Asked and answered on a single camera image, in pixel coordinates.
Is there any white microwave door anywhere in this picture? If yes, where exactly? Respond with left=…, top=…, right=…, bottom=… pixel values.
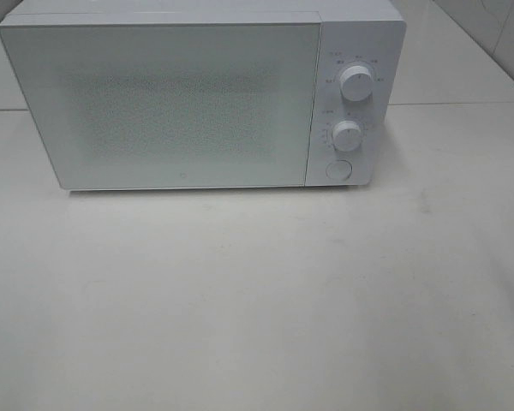
left=0, top=24, right=320, bottom=190

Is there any round white door button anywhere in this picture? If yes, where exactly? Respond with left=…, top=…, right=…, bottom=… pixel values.
left=326, top=160, right=352, bottom=181

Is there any white microwave oven body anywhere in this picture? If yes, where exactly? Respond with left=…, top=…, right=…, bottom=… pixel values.
left=0, top=1, right=406, bottom=189

